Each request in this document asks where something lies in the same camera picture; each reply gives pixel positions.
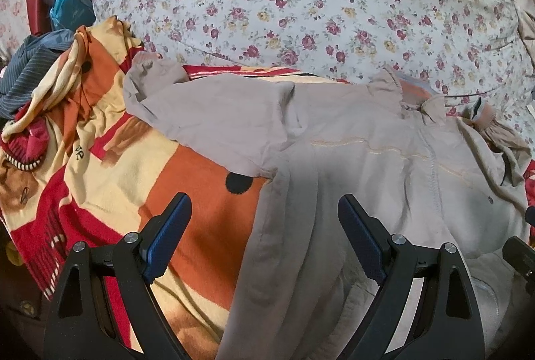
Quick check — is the orange red yellow blanket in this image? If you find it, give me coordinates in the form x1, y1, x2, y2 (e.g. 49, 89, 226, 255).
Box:
1, 17, 264, 359

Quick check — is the grey striped garment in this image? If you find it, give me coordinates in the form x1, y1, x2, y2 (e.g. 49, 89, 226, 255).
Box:
0, 29, 74, 120

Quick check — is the floral bed quilt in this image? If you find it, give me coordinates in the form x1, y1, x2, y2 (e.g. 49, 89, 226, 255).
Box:
93, 0, 534, 142

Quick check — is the beige jacket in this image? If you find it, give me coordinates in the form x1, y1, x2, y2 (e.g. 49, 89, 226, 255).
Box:
123, 53, 531, 359

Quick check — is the blue plastic bag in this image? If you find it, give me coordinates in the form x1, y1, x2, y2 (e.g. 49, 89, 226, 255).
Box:
49, 0, 96, 31

